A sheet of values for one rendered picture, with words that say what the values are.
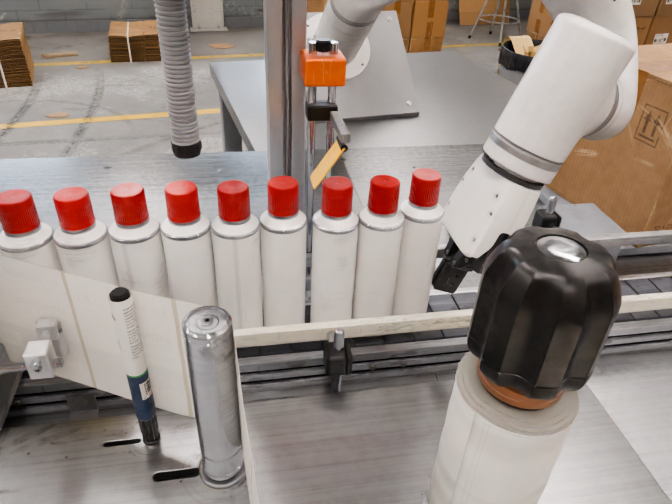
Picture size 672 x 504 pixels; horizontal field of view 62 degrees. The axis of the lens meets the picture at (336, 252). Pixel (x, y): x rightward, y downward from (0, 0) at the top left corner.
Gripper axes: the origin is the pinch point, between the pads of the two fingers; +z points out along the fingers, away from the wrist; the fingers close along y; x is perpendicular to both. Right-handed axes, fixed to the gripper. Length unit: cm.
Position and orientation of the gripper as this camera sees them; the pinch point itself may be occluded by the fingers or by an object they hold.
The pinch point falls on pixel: (448, 275)
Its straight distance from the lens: 71.3
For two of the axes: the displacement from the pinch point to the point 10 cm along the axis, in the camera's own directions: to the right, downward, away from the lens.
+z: -3.8, 8.0, 4.7
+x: 9.1, 2.2, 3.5
